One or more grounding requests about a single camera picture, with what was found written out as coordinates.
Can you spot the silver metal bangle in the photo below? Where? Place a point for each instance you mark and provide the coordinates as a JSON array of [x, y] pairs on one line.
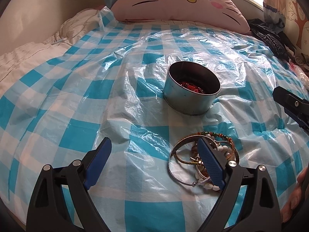
[[186, 166]]

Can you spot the pink cat face pillow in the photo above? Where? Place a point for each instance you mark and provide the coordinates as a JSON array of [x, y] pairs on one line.
[[219, 13]]

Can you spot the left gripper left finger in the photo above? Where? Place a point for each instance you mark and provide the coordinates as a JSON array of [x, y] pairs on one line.
[[47, 210]]

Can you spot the right hand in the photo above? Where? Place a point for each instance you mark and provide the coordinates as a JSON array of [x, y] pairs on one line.
[[294, 198]]

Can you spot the blue checkered plastic sheet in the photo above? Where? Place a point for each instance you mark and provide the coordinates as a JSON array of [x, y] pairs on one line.
[[110, 84]]

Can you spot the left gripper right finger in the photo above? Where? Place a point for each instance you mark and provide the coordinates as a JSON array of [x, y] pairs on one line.
[[260, 209]]

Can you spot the red cord bracelet white beads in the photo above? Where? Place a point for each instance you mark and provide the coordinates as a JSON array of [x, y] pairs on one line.
[[192, 87]]

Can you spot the tree pattern headboard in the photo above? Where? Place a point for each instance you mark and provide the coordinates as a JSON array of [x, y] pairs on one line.
[[296, 24]]

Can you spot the pile of clothes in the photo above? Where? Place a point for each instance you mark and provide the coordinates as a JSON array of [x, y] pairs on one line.
[[298, 63]]

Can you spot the white quilt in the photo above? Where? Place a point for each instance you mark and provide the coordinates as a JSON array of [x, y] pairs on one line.
[[21, 60]]

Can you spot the round metal tin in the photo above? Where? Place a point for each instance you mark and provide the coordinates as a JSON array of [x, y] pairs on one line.
[[183, 100]]

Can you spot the black plastic bag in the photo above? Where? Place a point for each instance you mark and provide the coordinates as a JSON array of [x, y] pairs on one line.
[[276, 42]]

